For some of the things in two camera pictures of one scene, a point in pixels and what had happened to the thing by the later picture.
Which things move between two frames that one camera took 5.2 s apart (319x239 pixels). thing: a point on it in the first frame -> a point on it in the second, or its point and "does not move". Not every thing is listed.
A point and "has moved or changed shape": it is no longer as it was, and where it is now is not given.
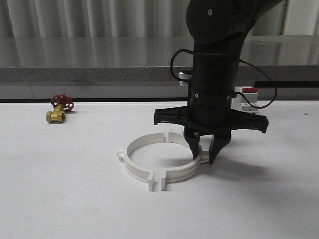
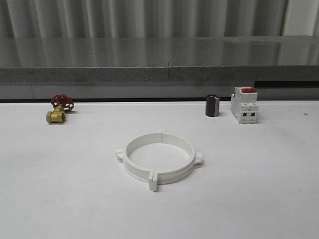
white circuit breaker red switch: [240, 103] does not move
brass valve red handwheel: [61, 103] does not move
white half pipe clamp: [188, 171] has moved or changed shape
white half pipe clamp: [138, 173] does not move
